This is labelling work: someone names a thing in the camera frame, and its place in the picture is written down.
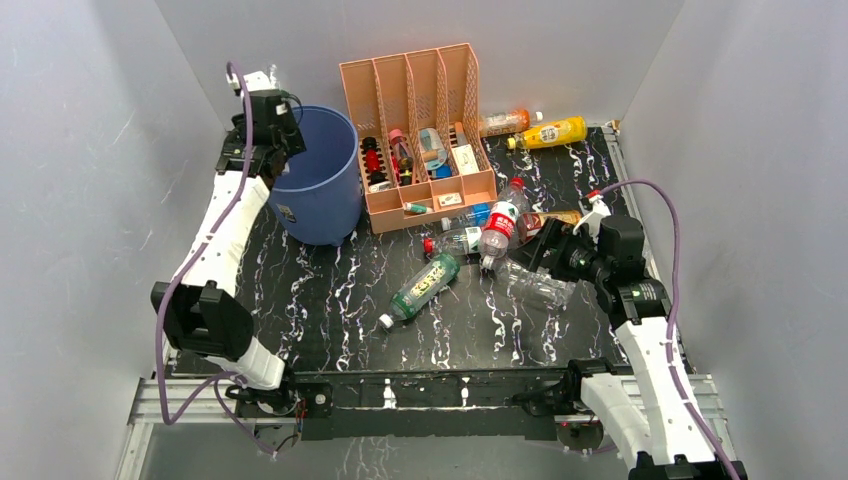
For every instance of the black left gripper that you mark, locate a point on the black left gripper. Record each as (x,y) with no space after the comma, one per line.
(295,145)

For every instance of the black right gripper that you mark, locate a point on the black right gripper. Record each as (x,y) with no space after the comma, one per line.
(552,235)

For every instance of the clear unlabelled plastic bottle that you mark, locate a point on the clear unlabelled plastic bottle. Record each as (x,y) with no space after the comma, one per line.
(524,285)

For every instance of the clear bottle red label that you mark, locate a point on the clear bottle red label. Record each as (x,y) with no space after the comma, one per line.
(501,225)

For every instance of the clear bottle red cap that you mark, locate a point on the clear bottle red cap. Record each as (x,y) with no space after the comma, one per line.
(457,242)

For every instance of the green plastic bottle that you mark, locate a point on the green plastic bottle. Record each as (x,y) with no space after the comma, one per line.
(420,289)

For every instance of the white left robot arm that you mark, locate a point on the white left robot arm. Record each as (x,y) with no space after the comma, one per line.
(197,310)

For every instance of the blue plastic bin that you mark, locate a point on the blue plastic bin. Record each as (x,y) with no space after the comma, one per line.
(319,200)

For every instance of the clear bottle blue label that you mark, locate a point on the clear bottle blue label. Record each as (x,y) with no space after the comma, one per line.
(471,216)

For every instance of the small white card box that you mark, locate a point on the small white card box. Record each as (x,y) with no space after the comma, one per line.
(450,199)

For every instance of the red black toy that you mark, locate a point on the red black toy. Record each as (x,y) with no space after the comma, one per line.
(374,165)

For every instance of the pink capped dark bottle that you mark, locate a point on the pink capped dark bottle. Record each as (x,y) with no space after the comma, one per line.
(403,157)

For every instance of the yellow drink bottle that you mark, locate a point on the yellow drink bottle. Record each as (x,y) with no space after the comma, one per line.
(554,133)

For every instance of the orange drink bottle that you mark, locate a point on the orange drink bottle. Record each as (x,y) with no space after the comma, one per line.
(511,122)

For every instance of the small green white tube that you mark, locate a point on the small green white tube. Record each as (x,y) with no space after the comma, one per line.
(417,209)

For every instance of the light blue tape dispenser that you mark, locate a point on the light blue tape dispenser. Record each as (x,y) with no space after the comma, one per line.
(432,150)

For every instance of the peach plastic desk organizer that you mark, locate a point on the peach plastic desk organizer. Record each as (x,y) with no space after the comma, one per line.
(420,156)

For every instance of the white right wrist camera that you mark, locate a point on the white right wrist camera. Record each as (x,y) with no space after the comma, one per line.
(590,222)

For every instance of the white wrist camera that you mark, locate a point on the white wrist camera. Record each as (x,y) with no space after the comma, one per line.
(590,222)
(260,80)

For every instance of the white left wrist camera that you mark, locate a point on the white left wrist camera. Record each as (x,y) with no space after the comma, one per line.
(260,80)

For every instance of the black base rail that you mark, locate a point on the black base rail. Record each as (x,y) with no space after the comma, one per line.
(525,402)

